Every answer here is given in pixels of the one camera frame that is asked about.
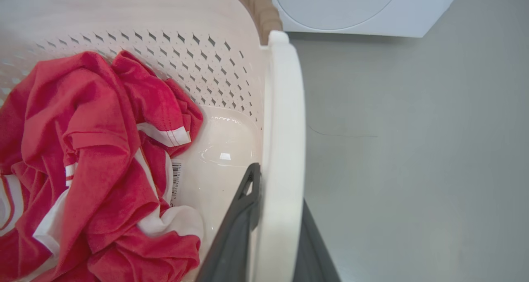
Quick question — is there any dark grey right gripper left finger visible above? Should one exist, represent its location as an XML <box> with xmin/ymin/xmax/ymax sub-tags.
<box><xmin>195</xmin><ymin>163</ymin><xmax>262</xmax><ymax>282</ymax></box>

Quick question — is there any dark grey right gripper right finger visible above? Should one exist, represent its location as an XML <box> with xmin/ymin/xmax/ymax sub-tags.
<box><xmin>293</xmin><ymin>198</ymin><xmax>342</xmax><ymax>282</ymax></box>

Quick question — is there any white plastic laundry basket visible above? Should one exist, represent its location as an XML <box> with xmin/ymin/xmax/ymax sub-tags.
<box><xmin>0</xmin><ymin>0</ymin><xmax>306</xmax><ymax>282</ymax></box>

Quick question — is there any white barcode label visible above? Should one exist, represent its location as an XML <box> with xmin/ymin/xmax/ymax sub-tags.
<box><xmin>170</xmin><ymin>161</ymin><xmax>183</xmax><ymax>208</ymax></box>

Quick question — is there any red and white shirt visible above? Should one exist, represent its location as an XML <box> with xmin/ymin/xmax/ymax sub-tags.
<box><xmin>0</xmin><ymin>50</ymin><xmax>205</xmax><ymax>282</ymax></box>

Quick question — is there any white washing machine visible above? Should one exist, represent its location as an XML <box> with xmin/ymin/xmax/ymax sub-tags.
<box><xmin>264</xmin><ymin>0</ymin><xmax>467</xmax><ymax>38</ymax></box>

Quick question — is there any round washing machine door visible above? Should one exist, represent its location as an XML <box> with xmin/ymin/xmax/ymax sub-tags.
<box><xmin>273</xmin><ymin>0</ymin><xmax>403</xmax><ymax>31</ymax></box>

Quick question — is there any tan woven basket handle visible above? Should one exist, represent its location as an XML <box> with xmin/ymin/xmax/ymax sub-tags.
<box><xmin>219</xmin><ymin>0</ymin><xmax>284</xmax><ymax>46</ymax></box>

